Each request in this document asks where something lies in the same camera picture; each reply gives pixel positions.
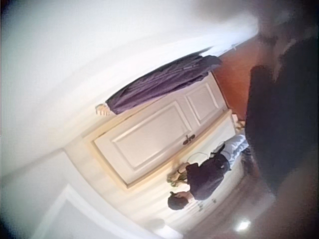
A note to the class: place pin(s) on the white panelled door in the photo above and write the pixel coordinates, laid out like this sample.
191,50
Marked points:
159,139

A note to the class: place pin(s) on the purple hanging garment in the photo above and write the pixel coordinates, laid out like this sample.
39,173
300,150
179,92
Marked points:
159,84

